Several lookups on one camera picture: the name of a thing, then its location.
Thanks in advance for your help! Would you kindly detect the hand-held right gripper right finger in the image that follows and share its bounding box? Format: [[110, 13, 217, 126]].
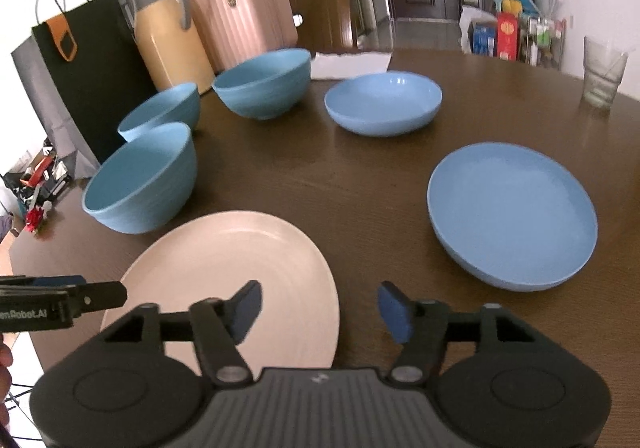
[[377, 279, 541, 386]]

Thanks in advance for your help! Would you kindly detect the red artificial flower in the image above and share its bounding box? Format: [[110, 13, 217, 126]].
[[25, 207, 49, 234]]

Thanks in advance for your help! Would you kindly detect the yellow thermos jug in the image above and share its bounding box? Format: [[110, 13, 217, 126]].
[[116, 0, 216, 96]]

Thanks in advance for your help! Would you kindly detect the pink ribbed suitcase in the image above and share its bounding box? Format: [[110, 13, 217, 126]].
[[190, 0, 301, 74]]

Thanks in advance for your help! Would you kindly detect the wooden chair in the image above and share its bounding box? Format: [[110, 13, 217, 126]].
[[287, 0, 361, 54]]

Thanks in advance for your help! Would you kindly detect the clear drinking glass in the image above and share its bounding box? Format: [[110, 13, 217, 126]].
[[580, 36, 630, 118]]

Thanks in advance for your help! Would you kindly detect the blue bowl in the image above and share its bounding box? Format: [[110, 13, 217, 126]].
[[211, 48, 312, 120], [117, 82, 201, 141], [81, 122, 197, 234]]

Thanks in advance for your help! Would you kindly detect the wire rack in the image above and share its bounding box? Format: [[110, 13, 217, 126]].
[[520, 16, 566, 69]]

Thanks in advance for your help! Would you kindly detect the blue box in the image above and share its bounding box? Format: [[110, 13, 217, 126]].
[[471, 22, 498, 56]]

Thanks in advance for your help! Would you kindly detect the white paper napkin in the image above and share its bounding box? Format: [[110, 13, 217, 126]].
[[310, 51, 393, 80]]

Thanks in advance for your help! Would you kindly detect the white plastic bag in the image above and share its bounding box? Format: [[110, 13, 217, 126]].
[[459, 5, 498, 54]]

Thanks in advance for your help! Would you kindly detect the red box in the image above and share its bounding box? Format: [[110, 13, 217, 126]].
[[496, 12, 522, 62]]

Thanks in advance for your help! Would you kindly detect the pile of small clutter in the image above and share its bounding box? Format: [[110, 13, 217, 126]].
[[0, 138, 76, 209]]

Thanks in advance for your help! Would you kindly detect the black paper bag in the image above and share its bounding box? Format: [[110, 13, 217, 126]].
[[11, 0, 158, 179]]

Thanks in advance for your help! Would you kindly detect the pink plate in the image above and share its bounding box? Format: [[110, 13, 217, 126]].
[[100, 211, 341, 371]]

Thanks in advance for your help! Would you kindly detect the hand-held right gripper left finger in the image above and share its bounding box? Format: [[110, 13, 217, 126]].
[[100, 279, 264, 386]]

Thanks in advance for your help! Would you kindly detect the person's left hand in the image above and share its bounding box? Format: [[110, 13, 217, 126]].
[[0, 343, 14, 399]]

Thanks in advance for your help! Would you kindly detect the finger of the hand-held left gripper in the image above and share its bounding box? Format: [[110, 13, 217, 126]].
[[30, 275, 88, 289], [62, 281, 129, 321]]

